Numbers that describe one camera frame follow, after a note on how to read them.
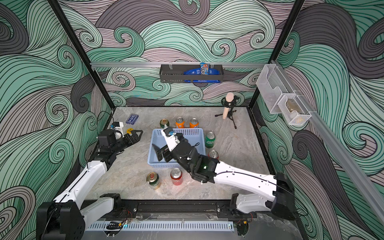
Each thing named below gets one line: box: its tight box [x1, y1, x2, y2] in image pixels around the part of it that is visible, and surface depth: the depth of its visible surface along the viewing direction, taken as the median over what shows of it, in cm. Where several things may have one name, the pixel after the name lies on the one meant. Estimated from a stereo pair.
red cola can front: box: [170, 167, 183, 186], surface depth 77 cm
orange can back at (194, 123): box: [189, 117, 200, 129], surface depth 100 cm
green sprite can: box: [205, 131, 216, 149], surface depth 92 cm
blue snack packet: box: [183, 62, 222, 83], surface depth 94 cm
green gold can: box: [146, 171, 161, 190], surface depth 75 cm
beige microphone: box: [222, 92, 234, 120], surface depth 91 cm
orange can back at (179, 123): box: [175, 117, 185, 129], surface depth 100 cm
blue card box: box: [125, 113, 139, 125], surface depth 113 cm
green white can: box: [159, 118, 170, 129], surface depth 100 cm
